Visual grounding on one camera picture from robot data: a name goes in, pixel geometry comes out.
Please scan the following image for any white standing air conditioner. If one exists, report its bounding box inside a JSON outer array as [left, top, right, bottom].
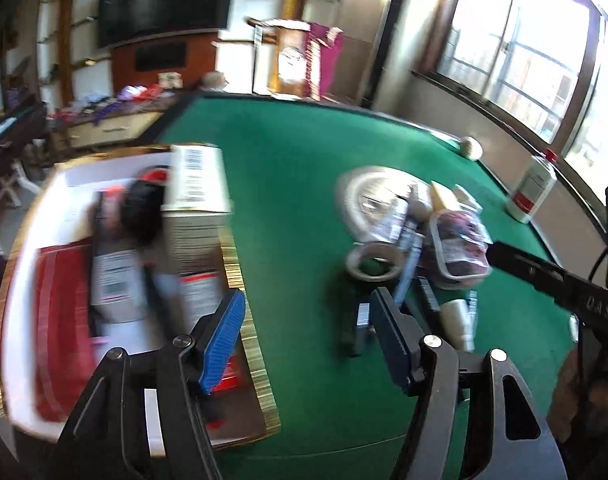
[[368, 0, 436, 112]]

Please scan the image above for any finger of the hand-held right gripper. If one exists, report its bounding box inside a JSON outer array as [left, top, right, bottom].
[[488, 241, 608, 322]]

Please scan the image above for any white textured ball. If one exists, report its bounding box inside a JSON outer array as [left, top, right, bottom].
[[459, 136, 484, 160]]

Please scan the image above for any white gold-edged tray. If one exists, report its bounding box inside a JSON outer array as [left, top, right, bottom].
[[0, 144, 283, 449]]

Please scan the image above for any white tube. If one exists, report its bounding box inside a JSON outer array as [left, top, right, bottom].
[[435, 299, 478, 352]]

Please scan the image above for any masking tape roll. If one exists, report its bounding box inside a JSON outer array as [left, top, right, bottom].
[[344, 241, 403, 282]]

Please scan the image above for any cream low cabinet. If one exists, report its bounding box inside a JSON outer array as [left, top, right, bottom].
[[65, 109, 166, 149]]

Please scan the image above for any large window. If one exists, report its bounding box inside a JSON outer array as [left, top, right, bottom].
[[435, 0, 608, 182]]

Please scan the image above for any black stapler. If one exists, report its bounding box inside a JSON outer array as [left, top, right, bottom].
[[340, 304, 371, 357]]

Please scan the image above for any white barcode carton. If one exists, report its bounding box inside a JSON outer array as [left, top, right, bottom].
[[90, 251, 143, 322]]

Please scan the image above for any large white medicine box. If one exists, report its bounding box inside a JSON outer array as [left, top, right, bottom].
[[160, 143, 233, 277]]

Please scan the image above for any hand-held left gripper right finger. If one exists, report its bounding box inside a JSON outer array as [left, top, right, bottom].
[[370, 287, 567, 480]]

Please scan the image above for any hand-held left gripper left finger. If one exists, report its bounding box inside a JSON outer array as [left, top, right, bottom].
[[46, 289, 248, 480]]

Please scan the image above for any grey round disc black rim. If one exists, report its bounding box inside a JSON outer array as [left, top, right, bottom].
[[335, 166, 431, 242]]

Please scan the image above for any person's right hand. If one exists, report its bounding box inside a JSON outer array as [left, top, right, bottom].
[[548, 344, 603, 444]]

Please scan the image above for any magenta fringed cloth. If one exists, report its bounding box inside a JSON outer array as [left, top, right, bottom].
[[304, 21, 346, 104]]

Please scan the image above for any red white carton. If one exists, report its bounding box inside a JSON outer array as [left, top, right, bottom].
[[178, 271, 226, 332]]

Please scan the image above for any cream rectangular block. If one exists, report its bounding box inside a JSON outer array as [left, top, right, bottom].
[[430, 181, 466, 212]]

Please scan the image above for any small black wall panel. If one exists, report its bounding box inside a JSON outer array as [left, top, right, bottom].
[[134, 41, 190, 74]]

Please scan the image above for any dark wooden furniture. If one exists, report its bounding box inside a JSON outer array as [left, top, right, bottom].
[[0, 101, 48, 162]]

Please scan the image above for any clear plastic container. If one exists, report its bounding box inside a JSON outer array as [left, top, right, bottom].
[[428, 209, 493, 282]]

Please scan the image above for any red foil packet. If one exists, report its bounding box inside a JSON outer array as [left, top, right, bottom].
[[33, 241, 103, 417]]

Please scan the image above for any black flat television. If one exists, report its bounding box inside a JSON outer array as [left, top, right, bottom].
[[97, 0, 241, 52]]

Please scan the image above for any blue pen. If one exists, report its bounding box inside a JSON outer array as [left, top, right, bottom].
[[390, 219, 426, 307]]

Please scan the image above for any white bottle red label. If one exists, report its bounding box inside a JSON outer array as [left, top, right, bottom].
[[505, 149, 558, 224]]

